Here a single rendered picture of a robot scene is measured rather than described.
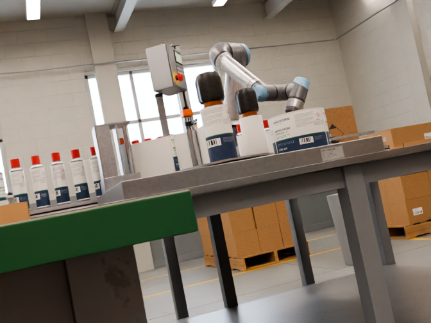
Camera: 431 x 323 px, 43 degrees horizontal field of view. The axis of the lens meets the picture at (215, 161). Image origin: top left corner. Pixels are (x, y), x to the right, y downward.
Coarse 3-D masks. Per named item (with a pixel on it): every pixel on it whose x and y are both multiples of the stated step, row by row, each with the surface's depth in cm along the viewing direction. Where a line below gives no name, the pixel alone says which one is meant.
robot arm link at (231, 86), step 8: (232, 48) 268; (240, 48) 271; (232, 56) 268; (240, 56) 271; (248, 56) 274; (232, 80) 275; (224, 88) 279; (232, 88) 276; (240, 88) 278; (232, 96) 277; (232, 104) 278; (232, 112) 279; (232, 120) 279; (232, 128) 279
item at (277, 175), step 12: (420, 144) 160; (360, 156) 154; (372, 156) 155; (384, 156) 156; (300, 168) 147; (312, 168) 149; (324, 168) 150; (228, 180) 141; (240, 180) 142; (252, 180) 143; (264, 180) 144; (168, 192) 136; (192, 192) 138; (204, 192) 138
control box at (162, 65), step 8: (152, 48) 231; (160, 48) 230; (168, 48) 230; (152, 56) 231; (160, 56) 230; (168, 56) 229; (152, 64) 231; (160, 64) 230; (168, 64) 229; (176, 64) 236; (152, 72) 231; (160, 72) 229; (168, 72) 228; (176, 72) 234; (152, 80) 231; (160, 80) 229; (168, 80) 228; (184, 80) 241; (160, 88) 229; (168, 88) 230; (176, 88) 233; (184, 88) 240
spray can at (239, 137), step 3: (237, 126) 235; (240, 126) 234; (237, 129) 235; (240, 129) 234; (237, 132) 236; (240, 132) 235; (237, 135) 234; (240, 135) 233; (237, 138) 235; (240, 138) 234; (237, 141) 235; (240, 141) 234; (240, 144) 234; (243, 144) 233; (240, 147) 234; (243, 147) 233; (240, 150) 234; (243, 150) 233; (240, 153) 234; (243, 153) 233
